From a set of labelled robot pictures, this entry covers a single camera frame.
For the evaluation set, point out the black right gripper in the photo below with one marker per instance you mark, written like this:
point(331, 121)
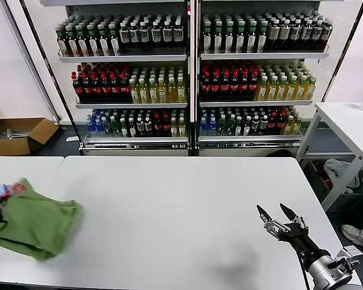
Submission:
point(298, 238)

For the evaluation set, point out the green polo shirt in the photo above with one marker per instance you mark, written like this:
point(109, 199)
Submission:
point(36, 223)

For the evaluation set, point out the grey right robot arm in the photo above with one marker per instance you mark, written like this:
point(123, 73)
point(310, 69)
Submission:
point(323, 269)

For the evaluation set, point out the dark grey storage bin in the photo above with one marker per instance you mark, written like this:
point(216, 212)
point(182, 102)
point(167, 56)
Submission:
point(309, 173)

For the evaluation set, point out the red garment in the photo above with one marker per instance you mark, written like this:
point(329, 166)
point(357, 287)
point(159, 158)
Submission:
point(322, 176)

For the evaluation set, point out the brown cardboard box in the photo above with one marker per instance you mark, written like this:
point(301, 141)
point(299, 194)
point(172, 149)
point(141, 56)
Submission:
point(9, 147)

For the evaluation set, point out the pale grey garment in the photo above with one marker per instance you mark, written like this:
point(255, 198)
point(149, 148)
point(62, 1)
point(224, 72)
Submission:
point(338, 169)

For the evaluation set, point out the white sneaker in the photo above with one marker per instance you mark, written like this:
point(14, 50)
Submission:
point(355, 234)

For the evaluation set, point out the grey metal parts bundle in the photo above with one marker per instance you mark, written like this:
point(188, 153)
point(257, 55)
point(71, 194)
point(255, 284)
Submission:
point(11, 133)

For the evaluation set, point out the white side table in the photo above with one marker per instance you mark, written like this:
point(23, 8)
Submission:
point(341, 127)

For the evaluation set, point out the blue sports drink bottle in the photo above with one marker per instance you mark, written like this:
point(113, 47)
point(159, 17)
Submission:
point(99, 126)
point(91, 126)
point(203, 125)
point(212, 125)

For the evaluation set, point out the yellow juice bottle white cap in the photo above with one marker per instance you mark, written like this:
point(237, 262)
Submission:
point(162, 93)
point(282, 92)
point(152, 93)
point(311, 91)
point(181, 93)
point(273, 92)
point(292, 92)
point(302, 91)
point(143, 93)
point(134, 93)
point(262, 92)
point(172, 93)

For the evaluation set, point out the red cap cola bottle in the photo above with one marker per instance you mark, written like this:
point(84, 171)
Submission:
point(106, 89)
point(87, 89)
point(125, 89)
point(96, 89)
point(77, 89)
point(225, 87)
point(253, 87)
point(115, 89)
point(234, 87)
point(206, 87)
point(244, 87)
point(215, 87)

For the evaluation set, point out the white beverage shelf unit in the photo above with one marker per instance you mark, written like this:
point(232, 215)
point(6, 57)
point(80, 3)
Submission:
point(122, 58)
point(259, 56)

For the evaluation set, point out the green cap dark tea bottle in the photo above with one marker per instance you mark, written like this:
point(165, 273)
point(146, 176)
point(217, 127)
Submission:
point(229, 42)
point(207, 42)
point(218, 42)
point(102, 44)
point(240, 42)
point(80, 44)
point(70, 45)
point(61, 45)
point(91, 44)
point(251, 42)
point(262, 42)
point(113, 44)

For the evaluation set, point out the beige label dark drink bottle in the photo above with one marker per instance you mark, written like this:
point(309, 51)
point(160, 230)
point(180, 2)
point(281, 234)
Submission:
point(284, 33)
point(273, 33)

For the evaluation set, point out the white label dark drink bottle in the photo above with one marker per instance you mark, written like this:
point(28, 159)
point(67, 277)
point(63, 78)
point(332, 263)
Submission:
point(326, 32)
point(134, 36)
point(316, 32)
point(125, 37)
point(166, 35)
point(177, 34)
point(144, 35)
point(294, 33)
point(305, 33)
point(155, 35)

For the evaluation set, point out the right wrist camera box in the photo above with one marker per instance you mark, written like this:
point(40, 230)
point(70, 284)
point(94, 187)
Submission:
point(349, 256)

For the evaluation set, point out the glass cabinet door black frame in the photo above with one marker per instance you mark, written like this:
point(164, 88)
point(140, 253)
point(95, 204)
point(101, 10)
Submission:
point(37, 60)
point(349, 60)

